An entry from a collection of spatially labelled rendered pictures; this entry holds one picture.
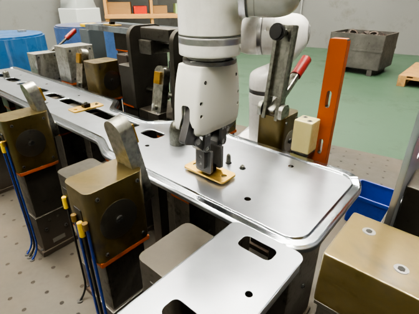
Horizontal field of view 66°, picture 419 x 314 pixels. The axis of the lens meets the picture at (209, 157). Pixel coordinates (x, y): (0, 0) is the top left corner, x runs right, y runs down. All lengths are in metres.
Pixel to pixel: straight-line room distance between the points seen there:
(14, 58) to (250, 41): 2.09
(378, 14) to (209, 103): 8.75
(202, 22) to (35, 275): 0.66
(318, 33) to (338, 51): 8.82
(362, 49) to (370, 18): 2.90
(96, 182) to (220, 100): 0.20
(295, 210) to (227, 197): 0.10
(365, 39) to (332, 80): 5.71
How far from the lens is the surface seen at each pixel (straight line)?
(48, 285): 0.83
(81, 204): 0.44
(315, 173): 0.56
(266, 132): 0.66
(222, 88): 0.46
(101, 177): 0.45
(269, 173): 0.54
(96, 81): 1.06
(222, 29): 0.42
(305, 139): 0.59
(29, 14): 8.93
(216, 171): 0.52
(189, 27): 0.43
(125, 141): 0.44
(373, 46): 6.26
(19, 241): 0.98
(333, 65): 0.59
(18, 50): 2.82
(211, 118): 0.45
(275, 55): 0.63
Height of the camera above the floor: 1.26
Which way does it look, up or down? 27 degrees down
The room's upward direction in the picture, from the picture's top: straight up
